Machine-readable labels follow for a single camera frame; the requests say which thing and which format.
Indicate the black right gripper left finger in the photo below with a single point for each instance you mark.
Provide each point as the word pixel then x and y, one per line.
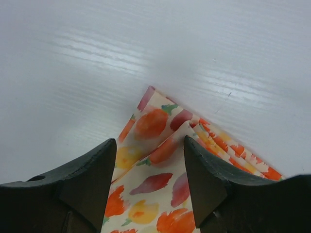
pixel 68 199

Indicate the orange floral skirt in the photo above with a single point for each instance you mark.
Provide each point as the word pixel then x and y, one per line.
pixel 150 191

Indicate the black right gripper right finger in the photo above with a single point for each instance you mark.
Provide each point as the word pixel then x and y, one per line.
pixel 226 199

